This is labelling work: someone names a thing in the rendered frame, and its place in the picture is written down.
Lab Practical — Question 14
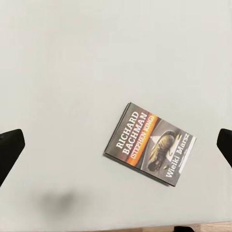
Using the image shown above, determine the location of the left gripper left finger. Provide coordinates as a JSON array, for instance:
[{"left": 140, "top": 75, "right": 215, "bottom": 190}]
[{"left": 0, "top": 129, "right": 25, "bottom": 187}]

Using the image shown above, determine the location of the hardback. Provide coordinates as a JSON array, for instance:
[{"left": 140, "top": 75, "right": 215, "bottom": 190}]
[{"left": 104, "top": 102, "right": 197, "bottom": 187}]

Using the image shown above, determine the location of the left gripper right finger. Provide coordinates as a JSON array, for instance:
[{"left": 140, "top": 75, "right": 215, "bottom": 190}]
[{"left": 217, "top": 128, "right": 232, "bottom": 166}]

